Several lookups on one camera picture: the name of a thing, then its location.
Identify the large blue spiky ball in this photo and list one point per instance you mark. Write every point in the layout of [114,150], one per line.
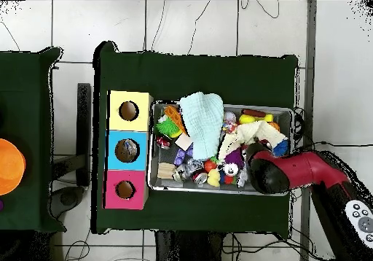
[281,148]

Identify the green spiky toy with eyes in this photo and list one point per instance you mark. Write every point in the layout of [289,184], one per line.
[168,127]

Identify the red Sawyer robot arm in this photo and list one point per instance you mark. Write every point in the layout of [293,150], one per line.
[306,167]

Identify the cream waffle cloth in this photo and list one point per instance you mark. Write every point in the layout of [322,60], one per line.
[256,131]

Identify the black upright panel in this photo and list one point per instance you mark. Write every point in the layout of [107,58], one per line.
[84,127]

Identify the smooth yellow ball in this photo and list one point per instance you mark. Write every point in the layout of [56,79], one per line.
[246,119]

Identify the orange round object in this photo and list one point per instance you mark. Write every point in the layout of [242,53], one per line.
[11,167]

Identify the plain wooden block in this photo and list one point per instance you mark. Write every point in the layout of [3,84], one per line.
[183,141]

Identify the dark green table cloth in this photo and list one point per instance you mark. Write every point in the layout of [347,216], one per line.
[26,97]
[204,77]

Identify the mint waffle cloth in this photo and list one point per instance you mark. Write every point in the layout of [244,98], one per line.
[204,124]

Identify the clear plastic bottle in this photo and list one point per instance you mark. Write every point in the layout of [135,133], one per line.
[127,149]

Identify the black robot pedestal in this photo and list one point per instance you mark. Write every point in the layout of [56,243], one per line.
[189,248]

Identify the grey rounded base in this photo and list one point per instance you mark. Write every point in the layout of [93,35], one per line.
[67,198]

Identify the white baseball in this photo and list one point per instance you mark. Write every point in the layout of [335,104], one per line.
[229,116]

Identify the purple spiky ball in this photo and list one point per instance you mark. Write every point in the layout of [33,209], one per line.
[233,157]

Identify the orange plastic grid toy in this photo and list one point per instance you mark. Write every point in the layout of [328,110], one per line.
[174,114]

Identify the wooden three-hole box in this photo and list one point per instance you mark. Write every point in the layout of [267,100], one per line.
[113,156]

